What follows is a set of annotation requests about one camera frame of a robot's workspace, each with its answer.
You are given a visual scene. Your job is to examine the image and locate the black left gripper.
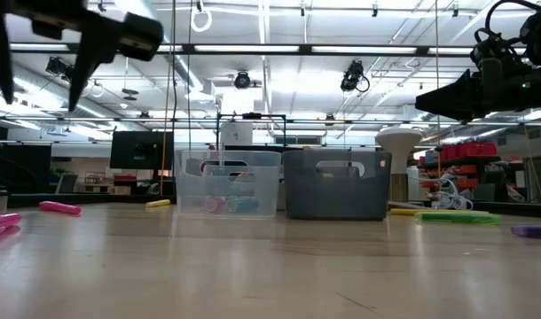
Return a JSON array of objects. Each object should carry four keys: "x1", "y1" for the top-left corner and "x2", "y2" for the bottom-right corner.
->
[{"x1": 7, "y1": 0, "x2": 165, "y2": 112}]

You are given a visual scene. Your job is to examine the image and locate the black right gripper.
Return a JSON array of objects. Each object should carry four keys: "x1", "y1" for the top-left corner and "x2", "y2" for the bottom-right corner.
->
[{"x1": 415, "y1": 57, "x2": 541, "y2": 124}]

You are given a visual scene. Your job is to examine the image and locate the green marker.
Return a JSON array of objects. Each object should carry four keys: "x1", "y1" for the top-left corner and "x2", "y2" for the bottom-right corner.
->
[{"x1": 414, "y1": 211, "x2": 502, "y2": 225}]

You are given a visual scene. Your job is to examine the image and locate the purple marker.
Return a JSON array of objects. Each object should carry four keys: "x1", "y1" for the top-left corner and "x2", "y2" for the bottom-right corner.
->
[{"x1": 510, "y1": 224, "x2": 541, "y2": 239}]

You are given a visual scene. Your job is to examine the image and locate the pink marker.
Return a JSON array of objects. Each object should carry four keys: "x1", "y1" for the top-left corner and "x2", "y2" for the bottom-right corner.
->
[
  {"x1": 38, "y1": 200, "x2": 82, "y2": 216},
  {"x1": 0, "y1": 212, "x2": 23, "y2": 240}
]

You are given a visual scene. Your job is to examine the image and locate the red marker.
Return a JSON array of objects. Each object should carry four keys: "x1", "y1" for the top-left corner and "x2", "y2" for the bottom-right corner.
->
[{"x1": 203, "y1": 197, "x2": 230, "y2": 214}]

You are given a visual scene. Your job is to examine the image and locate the blue marker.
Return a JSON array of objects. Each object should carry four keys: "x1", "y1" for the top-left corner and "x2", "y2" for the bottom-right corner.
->
[{"x1": 225, "y1": 196, "x2": 261, "y2": 214}]

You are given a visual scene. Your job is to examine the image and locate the shelf with red bins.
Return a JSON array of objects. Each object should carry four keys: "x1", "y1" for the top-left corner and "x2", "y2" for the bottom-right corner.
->
[{"x1": 419, "y1": 141, "x2": 502, "y2": 191}]

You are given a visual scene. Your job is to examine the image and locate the black background monitor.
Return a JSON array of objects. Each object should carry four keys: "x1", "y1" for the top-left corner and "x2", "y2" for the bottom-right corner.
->
[{"x1": 109, "y1": 130, "x2": 175, "y2": 170}]

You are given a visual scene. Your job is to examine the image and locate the dark grey plastic bin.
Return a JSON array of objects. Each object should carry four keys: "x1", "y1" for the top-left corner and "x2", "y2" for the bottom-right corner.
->
[{"x1": 282, "y1": 149, "x2": 393, "y2": 222}]

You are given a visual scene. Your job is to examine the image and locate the clear plastic bin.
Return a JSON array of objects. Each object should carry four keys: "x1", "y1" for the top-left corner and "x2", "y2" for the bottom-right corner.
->
[{"x1": 175, "y1": 149, "x2": 283, "y2": 219}]

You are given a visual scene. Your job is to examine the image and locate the white lamp cable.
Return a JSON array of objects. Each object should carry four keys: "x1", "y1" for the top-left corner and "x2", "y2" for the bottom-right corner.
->
[{"x1": 410, "y1": 175, "x2": 475, "y2": 213}]

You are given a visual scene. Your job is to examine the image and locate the black overhead camera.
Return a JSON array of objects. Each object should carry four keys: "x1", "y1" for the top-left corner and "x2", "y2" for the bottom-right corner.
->
[
  {"x1": 340, "y1": 59, "x2": 372, "y2": 94},
  {"x1": 232, "y1": 70, "x2": 253, "y2": 90}
]

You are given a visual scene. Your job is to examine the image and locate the white hanging ring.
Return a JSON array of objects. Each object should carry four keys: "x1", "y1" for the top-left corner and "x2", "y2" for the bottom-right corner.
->
[{"x1": 190, "y1": 6, "x2": 213, "y2": 33}]

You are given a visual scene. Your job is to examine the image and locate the black stand frame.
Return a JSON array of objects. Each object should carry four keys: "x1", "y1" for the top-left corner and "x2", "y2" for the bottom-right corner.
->
[{"x1": 216, "y1": 113, "x2": 287, "y2": 150}]

